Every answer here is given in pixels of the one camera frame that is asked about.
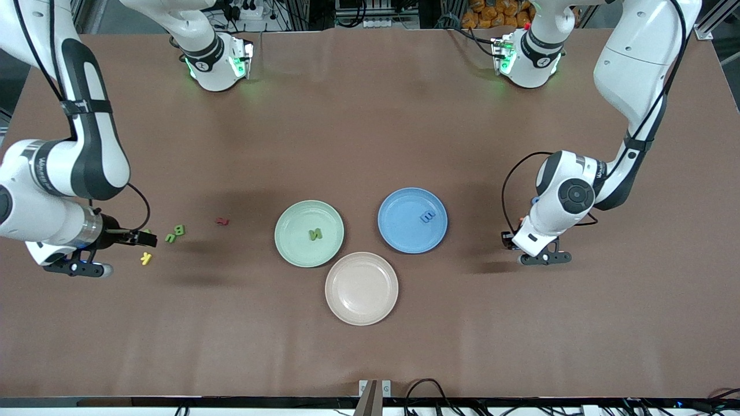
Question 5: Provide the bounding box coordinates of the blue round plate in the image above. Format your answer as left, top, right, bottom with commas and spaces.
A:
378, 187, 449, 254

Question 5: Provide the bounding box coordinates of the pale green round plate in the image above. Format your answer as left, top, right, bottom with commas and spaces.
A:
275, 200, 345, 268

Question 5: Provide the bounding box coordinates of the pale pink round plate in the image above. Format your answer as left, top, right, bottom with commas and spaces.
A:
325, 252, 399, 326

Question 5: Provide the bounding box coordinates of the brown table cover sheet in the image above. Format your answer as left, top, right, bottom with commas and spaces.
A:
0, 26, 740, 399

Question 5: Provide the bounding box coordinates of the bag of orange fruit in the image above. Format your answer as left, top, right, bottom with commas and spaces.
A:
461, 0, 535, 29

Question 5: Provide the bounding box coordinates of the white power strip with plugs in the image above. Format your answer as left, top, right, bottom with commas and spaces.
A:
223, 0, 264, 21

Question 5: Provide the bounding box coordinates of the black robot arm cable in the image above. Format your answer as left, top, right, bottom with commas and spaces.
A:
12, 0, 152, 233
501, 0, 689, 239

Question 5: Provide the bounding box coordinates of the black looped cable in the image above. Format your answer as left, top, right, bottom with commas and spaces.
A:
405, 378, 449, 416

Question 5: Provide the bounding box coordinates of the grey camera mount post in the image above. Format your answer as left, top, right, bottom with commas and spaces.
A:
353, 380, 379, 416

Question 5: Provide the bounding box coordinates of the aluminium frame profile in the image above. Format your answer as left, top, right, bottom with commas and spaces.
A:
695, 0, 740, 41

